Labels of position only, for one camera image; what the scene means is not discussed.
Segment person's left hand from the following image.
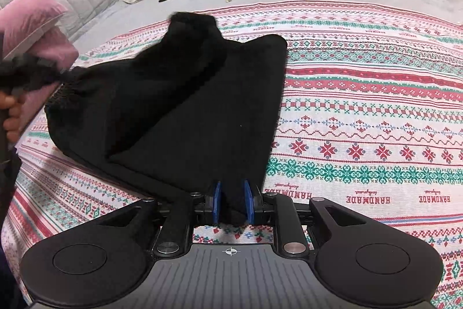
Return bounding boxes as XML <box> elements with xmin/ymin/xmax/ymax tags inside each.
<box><xmin>0</xmin><ymin>92</ymin><xmax>30</xmax><ymax>144</ymax></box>

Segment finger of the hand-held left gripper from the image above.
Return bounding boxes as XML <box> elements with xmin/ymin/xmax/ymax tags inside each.
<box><xmin>39</xmin><ymin>59</ymin><xmax>74</xmax><ymax>89</ymax></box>

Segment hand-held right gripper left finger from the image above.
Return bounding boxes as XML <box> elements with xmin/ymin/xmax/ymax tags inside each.
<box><xmin>98</xmin><ymin>180</ymin><xmax>222</xmax><ymax>256</ymax></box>

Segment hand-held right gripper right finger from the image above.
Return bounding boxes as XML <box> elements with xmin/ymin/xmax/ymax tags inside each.
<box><xmin>242</xmin><ymin>180</ymin><xmax>384</xmax><ymax>256</ymax></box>

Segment patterned red green blanket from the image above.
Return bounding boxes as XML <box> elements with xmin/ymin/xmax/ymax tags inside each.
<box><xmin>10</xmin><ymin>0</ymin><xmax>463</xmax><ymax>309</ymax></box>

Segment dark cloth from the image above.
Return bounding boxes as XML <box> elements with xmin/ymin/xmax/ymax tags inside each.
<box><xmin>0</xmin><ymin>144</ymin><xmax>23</xmax><ymax>259</ymax></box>

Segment pink pillow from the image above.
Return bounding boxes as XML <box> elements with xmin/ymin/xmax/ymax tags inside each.
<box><xmin>14</xmin><ymin>30</ymin><xmax>79</xmax><ymax>138</ymax></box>
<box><xmin>0</xmin><ymin>0</ymin><xmax>69</xmax><ymax>61</ymax></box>

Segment black pants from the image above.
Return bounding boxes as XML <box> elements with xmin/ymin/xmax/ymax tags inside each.
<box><xmin>44</xmin><ymin>11</ymin><xmax>289</xmax><ymax>224</ymax></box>

